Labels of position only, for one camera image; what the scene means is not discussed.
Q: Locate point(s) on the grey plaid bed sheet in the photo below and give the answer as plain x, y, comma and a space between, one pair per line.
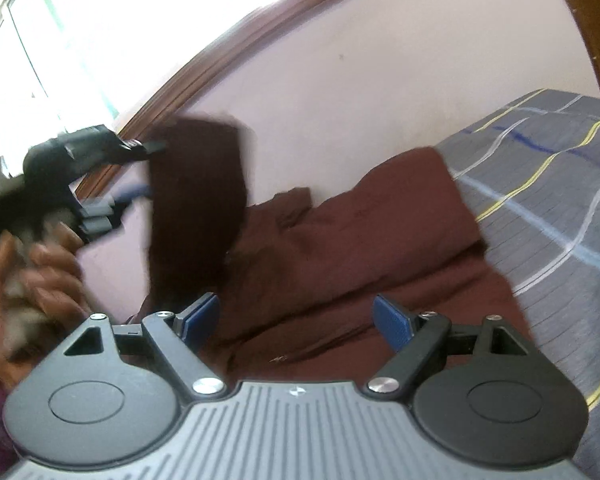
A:
555, 210

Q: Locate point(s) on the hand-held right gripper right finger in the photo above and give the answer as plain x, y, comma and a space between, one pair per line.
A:
392, 322

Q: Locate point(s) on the brown wooden window frame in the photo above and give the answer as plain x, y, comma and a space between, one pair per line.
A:
290, 4

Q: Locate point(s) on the window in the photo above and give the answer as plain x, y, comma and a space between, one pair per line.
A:
80, 35

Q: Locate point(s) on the maroon garment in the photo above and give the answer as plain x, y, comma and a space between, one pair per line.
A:
330, 260

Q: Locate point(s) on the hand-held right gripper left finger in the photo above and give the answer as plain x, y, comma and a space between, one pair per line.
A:
203, 319

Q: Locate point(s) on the person's left hand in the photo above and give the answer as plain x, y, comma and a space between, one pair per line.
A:
55, 265

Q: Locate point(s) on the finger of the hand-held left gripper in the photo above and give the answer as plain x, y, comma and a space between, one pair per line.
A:
130, 193
140, 149

